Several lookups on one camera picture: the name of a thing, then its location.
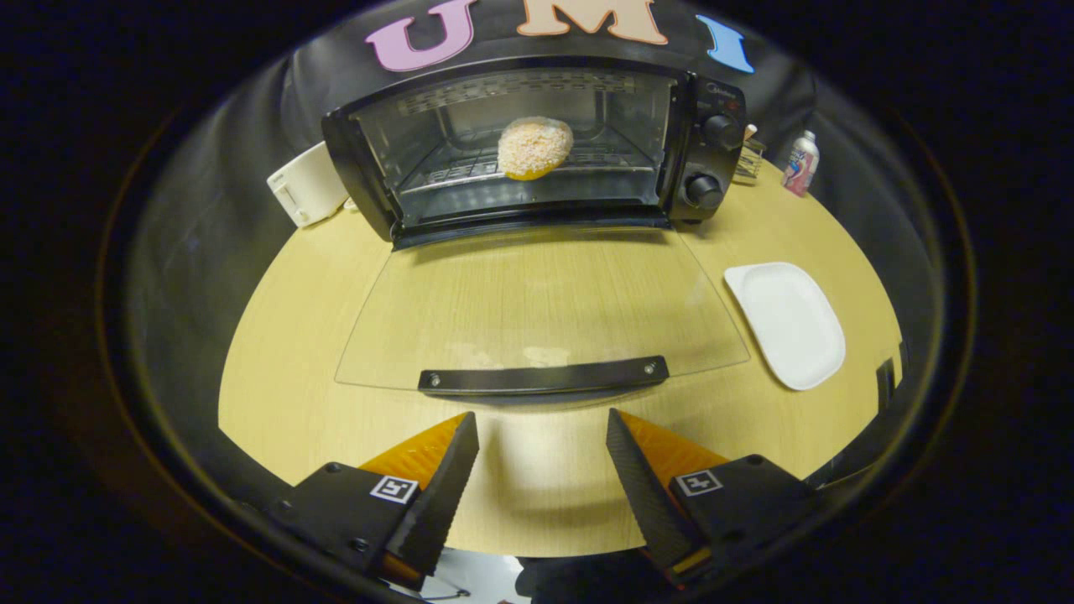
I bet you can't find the white square plate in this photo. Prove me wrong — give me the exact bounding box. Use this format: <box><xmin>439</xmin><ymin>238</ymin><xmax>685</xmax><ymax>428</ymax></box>
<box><xmin>724</xmin><ymin>262</ymin><xmax>847</xmax><ymax>392</ymax></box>

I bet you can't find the black table clamp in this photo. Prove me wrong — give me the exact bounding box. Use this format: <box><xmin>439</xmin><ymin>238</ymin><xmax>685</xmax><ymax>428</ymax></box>
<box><xmin>874</xmin><ymin>358</ymin><xmax>898</xmax><ymax>413</ymax></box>

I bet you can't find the white and pink bottle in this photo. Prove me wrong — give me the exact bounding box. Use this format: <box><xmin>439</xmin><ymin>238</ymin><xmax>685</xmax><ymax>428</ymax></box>
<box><xmin>782</xmin><ymin>130</ymin><xmax>821</xmax><ymax>198</ymax></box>

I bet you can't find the black toaster oven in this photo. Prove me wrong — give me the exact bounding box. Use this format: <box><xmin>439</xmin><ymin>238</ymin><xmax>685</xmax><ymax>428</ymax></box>
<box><xmin>321</xmin><ymin>56</ymin><xmax>751</xmax><ymax>396</ymax></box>

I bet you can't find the sugar-coated cream donut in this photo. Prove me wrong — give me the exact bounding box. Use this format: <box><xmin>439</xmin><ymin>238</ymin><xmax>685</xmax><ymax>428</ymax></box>
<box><xmin>498</xmin><ymin>116</ymin><xmax>575</xmax><ymax>182</ymax></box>

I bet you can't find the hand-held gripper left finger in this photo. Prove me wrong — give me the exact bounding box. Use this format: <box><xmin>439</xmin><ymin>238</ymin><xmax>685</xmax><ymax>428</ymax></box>
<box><xmin>273</xmin><ymin>411</ymin><xmax>481</xmax><ymax>593</ymax></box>

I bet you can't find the wire mesh holder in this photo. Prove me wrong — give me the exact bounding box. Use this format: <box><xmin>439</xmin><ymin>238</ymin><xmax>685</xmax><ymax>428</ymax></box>
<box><xmin>735</xmin><ymin>126</ymin><xmax>767</xmax><ymax>180</ymax></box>

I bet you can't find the white bread toaster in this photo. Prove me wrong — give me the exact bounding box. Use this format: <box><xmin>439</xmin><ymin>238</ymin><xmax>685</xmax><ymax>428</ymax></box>
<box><xmin>267</xmin><ymin>141</ymin><xmax>350</xmax><ymax>229</ymax></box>

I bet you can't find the black backdrop cloth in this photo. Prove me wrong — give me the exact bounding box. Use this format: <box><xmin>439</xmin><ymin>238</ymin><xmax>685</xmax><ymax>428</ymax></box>
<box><xmin>126</xmin><ymin>0</ymin><xmax>827</xmax><ymax>420</ymax></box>

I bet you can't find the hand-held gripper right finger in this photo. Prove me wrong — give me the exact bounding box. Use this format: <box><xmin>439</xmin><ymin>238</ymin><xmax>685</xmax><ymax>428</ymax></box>
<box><xmin>606</xmin><ymin>408</ymin><xmax>819</xmax><ymax>588</ymax></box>

